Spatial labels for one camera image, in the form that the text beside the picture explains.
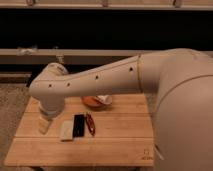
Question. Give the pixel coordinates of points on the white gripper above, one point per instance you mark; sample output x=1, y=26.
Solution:
x=44, y=123

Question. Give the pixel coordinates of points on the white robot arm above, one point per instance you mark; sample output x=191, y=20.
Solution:
x=181, y=78

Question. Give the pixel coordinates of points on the white rectangular block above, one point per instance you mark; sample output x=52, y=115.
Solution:
x=66, y=133

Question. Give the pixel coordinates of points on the black rectangular block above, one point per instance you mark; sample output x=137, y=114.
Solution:
x=78, y=129

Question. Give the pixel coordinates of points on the orange bowl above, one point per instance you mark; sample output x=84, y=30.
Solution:
x=92, y=102

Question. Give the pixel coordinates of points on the crumpled white paper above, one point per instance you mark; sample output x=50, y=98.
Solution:
x=105, y=99

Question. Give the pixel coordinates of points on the grey horizontal rail beam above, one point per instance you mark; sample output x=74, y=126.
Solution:
x=66, y=56

